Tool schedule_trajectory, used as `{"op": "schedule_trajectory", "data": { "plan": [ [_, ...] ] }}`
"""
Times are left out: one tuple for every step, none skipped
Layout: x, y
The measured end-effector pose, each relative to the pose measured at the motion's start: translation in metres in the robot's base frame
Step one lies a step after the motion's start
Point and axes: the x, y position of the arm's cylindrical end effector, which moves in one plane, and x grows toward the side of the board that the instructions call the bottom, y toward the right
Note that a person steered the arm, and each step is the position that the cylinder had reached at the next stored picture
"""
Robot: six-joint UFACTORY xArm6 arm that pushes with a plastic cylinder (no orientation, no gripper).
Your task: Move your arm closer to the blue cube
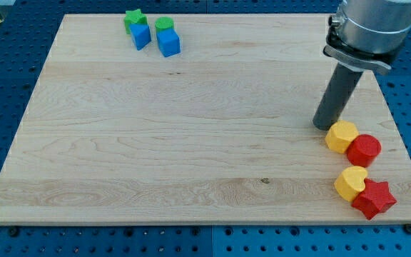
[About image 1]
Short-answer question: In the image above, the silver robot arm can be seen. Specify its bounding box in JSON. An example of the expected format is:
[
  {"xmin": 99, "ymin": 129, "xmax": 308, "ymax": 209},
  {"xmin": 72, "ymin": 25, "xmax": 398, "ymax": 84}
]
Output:
[{"xmin": 323, "ymin": 0, "xmax": 411, "ymax": 75}]

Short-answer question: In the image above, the blue cube block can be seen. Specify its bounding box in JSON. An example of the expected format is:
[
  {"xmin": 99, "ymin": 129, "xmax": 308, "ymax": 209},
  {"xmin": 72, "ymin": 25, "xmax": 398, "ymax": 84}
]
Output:
[{"xmin": 156, "ymin": 29, "xmax": 181, "ymax": 57}]

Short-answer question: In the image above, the wooden board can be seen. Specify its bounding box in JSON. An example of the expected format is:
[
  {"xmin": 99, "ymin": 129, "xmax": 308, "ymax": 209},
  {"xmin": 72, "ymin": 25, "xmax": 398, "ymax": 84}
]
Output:
[{"xmin": 0, "ymin": 13, "xmax": 411, "ymax": 227}]

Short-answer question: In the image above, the blue triangle block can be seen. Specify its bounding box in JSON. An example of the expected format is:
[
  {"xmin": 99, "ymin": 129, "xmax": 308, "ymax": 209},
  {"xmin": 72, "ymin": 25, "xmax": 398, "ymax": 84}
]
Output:
[{"xmin": 129, "ymin": 24, "xmax": 151, "ymax": 51}]

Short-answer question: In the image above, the green cylinder block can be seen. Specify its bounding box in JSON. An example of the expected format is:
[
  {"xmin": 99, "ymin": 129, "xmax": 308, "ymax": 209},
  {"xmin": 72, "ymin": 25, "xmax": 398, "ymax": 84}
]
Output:
[{"xmin": 155, "ymin": 16, "xmax": 174, "ymax": 33}]

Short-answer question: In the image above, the green star block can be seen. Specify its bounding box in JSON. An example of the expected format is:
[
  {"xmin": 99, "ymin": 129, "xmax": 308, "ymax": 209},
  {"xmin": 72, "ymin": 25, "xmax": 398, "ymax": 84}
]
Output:
[{"xmin": 123, "ymin": 9, "xmax": 148, "ymax": 34}]

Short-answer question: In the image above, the yellow hexagon block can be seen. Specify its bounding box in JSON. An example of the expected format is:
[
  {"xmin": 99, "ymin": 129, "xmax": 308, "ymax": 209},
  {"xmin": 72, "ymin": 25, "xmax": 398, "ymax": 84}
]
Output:
[{"xmin": 325, "ymin": 120, "xmax": 359, "ymax": 153}]

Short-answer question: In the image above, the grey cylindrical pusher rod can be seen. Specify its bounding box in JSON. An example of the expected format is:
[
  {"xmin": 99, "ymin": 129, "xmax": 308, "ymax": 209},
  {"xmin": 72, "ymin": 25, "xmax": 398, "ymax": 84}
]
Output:
[{"xmin": 313, "ymin": 64, "xmax": 363, "ymax": 131}]

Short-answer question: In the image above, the yellow heart block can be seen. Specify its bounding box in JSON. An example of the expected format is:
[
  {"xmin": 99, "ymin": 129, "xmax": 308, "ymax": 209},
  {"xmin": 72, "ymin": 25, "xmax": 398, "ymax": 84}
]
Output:
[{"xmin": 334, "ymin": 166, "xmax": 368, "ymax": 202}]

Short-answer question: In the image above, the red cylinder block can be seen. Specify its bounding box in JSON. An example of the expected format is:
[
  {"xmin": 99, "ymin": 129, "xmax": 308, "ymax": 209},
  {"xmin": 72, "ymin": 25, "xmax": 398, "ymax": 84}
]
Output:
[{"xmin": 346, "ymin": 134, "xmax": 382, "ymax": 168}]

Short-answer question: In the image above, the red star block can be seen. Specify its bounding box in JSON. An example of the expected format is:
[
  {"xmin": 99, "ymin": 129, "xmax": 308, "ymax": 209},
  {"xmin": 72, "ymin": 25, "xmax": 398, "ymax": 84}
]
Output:
[{"xmin": 351, "ymin": 178, "xmax": 397, "ymax": 220}]

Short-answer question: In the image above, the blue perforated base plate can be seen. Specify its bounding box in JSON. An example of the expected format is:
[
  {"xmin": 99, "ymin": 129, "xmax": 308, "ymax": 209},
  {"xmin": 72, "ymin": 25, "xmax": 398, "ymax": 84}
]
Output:
[{"xmin": 0, "ymin": 0, "xmax": 411, "ymax": 256}]

